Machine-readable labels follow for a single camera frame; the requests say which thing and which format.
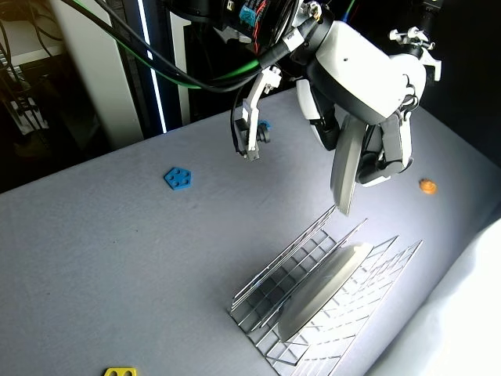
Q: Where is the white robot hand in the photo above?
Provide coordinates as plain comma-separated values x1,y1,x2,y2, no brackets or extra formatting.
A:
294,20,420,187
389,52,428,103

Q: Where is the black-rimmed white printed plate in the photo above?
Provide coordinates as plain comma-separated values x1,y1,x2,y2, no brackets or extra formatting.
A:
330,114,369,217

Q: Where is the plain white plate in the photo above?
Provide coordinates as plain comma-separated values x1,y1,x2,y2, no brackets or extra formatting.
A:
276,241,375,342

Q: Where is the blue-white light strip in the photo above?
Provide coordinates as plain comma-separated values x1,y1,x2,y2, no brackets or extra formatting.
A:
136,0,168,134

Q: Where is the blue pentagon block with holes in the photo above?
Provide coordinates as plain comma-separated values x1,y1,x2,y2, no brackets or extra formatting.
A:
163,167,193,192

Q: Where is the white cabinet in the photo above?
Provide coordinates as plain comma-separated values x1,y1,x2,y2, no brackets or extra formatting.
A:
49,0,193,140

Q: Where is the grey table cloth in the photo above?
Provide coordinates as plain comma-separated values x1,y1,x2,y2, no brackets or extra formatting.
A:
0,88,501,376

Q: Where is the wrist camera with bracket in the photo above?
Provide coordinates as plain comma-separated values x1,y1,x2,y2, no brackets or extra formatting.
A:
230,65,283,161
420,54,443,82

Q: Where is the red-black twisted wire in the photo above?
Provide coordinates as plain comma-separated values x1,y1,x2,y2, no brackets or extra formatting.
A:
252,7,271,54

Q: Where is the thick green cable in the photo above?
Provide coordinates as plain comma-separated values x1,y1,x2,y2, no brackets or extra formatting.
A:
85,0,267,89

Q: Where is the thick black cable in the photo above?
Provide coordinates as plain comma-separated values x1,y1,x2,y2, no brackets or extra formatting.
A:
58,0,290,93

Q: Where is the silver wire dish rack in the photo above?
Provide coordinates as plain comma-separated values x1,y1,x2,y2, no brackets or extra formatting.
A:
226,206,424,374

